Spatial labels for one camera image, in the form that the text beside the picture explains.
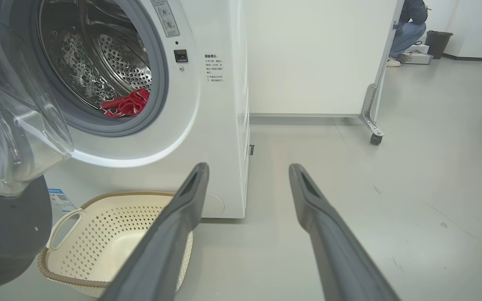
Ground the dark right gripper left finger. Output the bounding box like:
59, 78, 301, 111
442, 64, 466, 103
99, 163, 210, 301

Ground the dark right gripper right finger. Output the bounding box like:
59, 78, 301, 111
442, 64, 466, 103
289, 163, 400, 301

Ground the red and white garment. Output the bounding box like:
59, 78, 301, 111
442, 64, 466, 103
100, 88, 150, 118

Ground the black round glass washer door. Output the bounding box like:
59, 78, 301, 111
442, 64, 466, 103
0, 4, 74, 293

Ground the cream perforated laundry basket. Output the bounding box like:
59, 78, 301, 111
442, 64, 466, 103
37, 191, 194, 298

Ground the white front-load washing machine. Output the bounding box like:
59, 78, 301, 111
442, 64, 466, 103
0, 0, 251, 219

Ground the grey door gasket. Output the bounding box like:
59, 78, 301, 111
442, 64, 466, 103
0, 0, 169, 138

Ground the stainless steel washing machine drum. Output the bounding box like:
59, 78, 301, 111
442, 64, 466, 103
38, 0, 154, 110

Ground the round filter cover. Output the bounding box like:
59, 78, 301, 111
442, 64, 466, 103
201, 192, 226, 218

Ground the blue energy label sticker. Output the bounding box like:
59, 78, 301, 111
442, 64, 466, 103
49, 188, 76, 213

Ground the black text warning label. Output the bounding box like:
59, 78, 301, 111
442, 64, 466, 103
204, 54, 225, 83

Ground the white partition with metal leg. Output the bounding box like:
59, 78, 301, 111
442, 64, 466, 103
247, 0, 405, 145

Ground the white cardboard box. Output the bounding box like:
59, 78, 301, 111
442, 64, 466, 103
399, 44, 433, 64

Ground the black trash bin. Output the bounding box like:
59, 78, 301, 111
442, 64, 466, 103
425, 31, 454, 59

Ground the person in blue jeans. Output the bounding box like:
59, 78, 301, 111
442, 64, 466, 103
387, 0, 428, 67

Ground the grey instruction sticker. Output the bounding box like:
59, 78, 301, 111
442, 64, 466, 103
151, 0, 180, 37

